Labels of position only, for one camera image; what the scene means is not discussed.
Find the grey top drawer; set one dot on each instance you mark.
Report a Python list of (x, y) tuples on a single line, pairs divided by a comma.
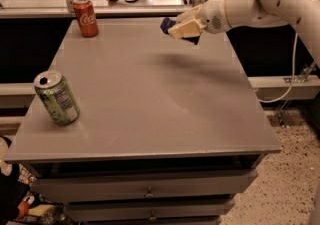
[(163, 185)]

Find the metal top drawer knob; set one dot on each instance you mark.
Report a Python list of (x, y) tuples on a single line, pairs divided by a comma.
[(149, 194)]

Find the grey lower drawer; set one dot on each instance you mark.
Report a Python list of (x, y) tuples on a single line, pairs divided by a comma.
[(141, 210)]

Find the green soda can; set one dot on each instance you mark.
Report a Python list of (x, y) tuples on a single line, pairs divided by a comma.
[(54, 92)]

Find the grey drawer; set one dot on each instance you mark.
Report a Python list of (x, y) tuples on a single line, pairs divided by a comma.
[(141, 210), (163, 185)]

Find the blue RXBAR blueberry bar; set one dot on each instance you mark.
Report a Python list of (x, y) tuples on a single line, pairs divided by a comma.
[(167, 23)]

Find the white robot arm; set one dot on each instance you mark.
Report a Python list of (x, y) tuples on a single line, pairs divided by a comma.
[(285, 192)]

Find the metal drawer knob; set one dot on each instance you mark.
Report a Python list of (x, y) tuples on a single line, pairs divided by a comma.
[(152, 217), (149, 194)]

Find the orange Coca-Cola can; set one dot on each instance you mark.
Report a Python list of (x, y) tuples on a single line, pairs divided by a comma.
[(86, 17)]

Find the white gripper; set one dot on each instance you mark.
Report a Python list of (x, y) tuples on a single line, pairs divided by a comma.
[(213, 14)]

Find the metal lower drawer knob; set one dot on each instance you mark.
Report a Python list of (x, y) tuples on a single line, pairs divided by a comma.
[(152, 217)]

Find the penguin plush toy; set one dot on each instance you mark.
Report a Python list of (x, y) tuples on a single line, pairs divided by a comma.
[(16, 201)]

